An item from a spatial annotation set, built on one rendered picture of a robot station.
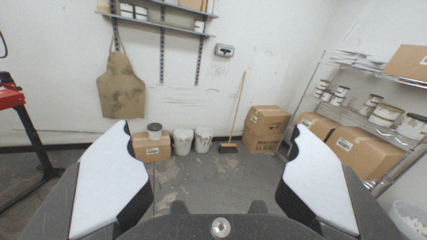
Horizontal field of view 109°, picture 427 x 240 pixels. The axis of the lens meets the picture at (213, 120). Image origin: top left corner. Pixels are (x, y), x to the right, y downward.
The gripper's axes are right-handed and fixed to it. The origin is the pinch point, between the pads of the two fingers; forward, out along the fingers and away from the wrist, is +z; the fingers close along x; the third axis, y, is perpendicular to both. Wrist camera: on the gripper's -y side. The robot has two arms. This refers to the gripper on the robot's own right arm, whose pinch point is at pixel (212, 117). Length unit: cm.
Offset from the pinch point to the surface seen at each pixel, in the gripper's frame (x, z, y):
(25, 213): -167, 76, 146
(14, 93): -144, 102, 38
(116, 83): -111, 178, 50
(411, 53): 177, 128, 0
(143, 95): -85, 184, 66
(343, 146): 161, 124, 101
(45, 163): -172, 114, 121
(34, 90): -192, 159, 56
